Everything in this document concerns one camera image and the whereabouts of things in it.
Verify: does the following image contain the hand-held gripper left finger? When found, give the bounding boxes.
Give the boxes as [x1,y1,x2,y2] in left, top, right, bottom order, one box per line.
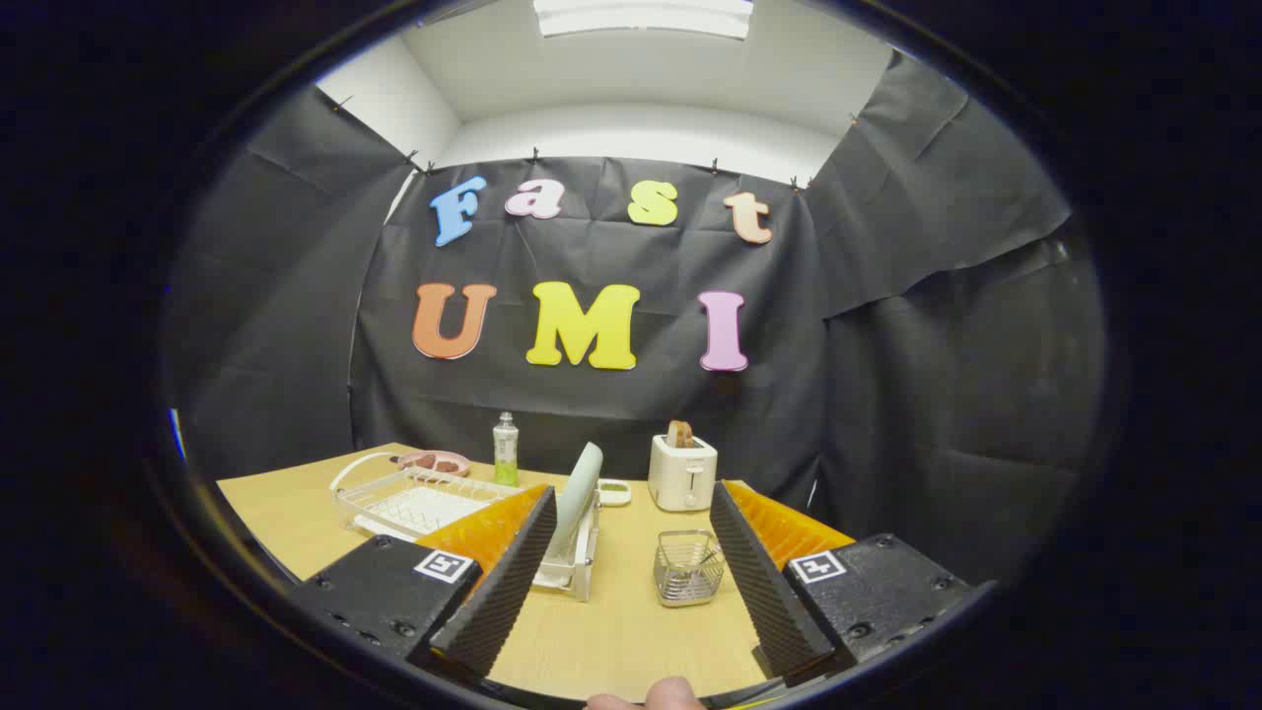
[291,483,559,681]

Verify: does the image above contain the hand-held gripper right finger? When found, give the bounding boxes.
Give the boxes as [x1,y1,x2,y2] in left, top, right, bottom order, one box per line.
[710,480,977,687]

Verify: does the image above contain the metal wire basket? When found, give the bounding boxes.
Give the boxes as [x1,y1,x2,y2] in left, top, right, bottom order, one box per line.
[654,530,728,607]

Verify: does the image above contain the white wire dish rack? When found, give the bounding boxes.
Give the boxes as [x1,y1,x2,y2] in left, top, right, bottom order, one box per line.
[330,451,602,603]

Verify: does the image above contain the light green plate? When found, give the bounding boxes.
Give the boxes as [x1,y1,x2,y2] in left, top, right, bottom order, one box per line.
[545,442,604,563]

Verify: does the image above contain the pink plate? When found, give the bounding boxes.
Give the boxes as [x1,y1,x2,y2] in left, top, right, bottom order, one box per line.
[391,450,471,478]

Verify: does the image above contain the white toaster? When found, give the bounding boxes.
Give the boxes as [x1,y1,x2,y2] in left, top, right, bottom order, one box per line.
[648,434,719,512]

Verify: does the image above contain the clear bottle with green drink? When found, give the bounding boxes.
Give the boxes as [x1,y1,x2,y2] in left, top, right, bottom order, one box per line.
[492,412,521,487]

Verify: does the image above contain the ceiling light panel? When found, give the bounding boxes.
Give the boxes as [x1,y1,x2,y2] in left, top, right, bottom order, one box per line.
[532,0,755,40]

